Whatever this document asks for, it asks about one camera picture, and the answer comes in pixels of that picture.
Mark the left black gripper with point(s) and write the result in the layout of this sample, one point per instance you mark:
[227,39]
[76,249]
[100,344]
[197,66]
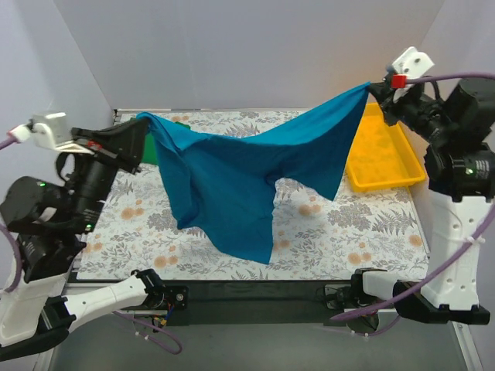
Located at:
[110,152]

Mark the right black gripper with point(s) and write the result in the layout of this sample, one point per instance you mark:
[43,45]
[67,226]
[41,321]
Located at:
[397,107]

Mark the yellow plastic tray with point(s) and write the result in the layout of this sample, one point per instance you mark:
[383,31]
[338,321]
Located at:
[381,157]

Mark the blue t shirt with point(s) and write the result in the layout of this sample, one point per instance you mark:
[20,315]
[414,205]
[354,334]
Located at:
[226,186]

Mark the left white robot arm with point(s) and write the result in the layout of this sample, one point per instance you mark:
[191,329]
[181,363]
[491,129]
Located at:
[35,316]

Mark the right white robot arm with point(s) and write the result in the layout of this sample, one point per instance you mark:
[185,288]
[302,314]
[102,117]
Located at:
[460,168]

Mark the folded green t shirt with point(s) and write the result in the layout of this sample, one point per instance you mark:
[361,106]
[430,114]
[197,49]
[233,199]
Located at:
[150,154]

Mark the floral table mat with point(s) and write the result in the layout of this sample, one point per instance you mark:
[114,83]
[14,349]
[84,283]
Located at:
[314,238]

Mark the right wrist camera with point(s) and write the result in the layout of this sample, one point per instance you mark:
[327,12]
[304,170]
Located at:
[411,64]

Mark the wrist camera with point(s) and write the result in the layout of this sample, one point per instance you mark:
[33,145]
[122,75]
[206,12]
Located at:
[50,131]
[411,64]

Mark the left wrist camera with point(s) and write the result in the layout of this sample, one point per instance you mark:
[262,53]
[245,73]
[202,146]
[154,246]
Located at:
[50,131]

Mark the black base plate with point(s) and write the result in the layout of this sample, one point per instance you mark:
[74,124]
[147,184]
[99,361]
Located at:
[252,302]

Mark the aluminium frame rail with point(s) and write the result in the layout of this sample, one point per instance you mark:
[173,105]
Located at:
[378,343]

